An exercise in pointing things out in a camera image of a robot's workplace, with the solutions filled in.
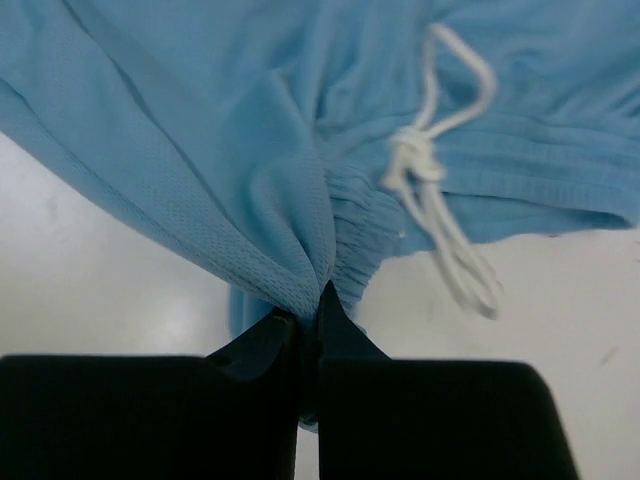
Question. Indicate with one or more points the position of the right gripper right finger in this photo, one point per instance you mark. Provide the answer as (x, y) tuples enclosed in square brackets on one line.
[(381, 418)]

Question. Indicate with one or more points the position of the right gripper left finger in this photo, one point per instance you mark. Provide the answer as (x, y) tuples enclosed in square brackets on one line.
[(229, 415)]

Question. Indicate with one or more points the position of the light blue shorts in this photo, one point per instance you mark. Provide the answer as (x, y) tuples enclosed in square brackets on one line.
[(287, 145)]

